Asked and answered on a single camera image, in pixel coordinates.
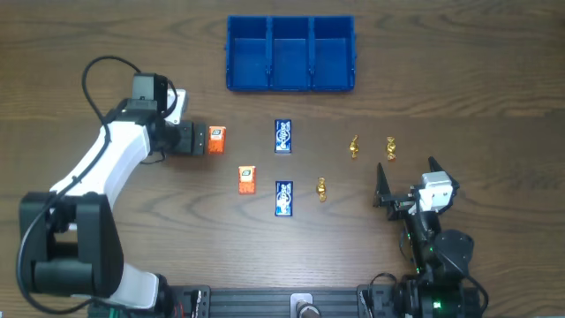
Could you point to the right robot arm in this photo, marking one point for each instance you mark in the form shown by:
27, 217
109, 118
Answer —
446, 252

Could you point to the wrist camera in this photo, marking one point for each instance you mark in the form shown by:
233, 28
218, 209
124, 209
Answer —
434, 191
180, 106

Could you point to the mounting rail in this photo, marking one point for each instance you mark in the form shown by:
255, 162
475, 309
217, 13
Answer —
256, 302

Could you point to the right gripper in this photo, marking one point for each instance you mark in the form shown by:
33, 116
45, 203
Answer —
397, 204

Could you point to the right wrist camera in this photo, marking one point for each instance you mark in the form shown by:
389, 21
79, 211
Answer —
434, 191

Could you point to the blue candy pack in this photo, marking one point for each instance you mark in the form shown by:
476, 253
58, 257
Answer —
283, 136
284, 199

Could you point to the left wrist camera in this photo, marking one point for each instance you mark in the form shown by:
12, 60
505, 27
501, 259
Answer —
180, 106

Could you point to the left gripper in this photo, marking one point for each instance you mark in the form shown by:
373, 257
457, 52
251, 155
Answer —
190, 138

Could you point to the blue tray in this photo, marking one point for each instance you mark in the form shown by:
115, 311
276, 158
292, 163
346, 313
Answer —
291, 66

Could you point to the gold candy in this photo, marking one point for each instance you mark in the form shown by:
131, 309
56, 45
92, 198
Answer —
321, 190
354, 147
391, 149

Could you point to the orange candy box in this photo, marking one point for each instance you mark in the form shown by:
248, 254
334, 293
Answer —
247, 180
216, 139

